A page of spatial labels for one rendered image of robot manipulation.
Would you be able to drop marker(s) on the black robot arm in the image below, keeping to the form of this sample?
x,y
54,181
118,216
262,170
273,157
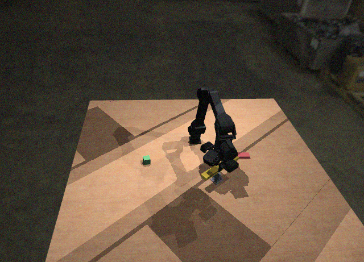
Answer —
x,y
223,125

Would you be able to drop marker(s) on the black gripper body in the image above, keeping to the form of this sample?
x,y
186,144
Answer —
x,y
228,165

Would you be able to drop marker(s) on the green cube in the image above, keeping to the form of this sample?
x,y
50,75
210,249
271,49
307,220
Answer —
x,y
146,160

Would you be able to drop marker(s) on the yellow bar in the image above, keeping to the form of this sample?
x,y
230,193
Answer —
x,y
212,171

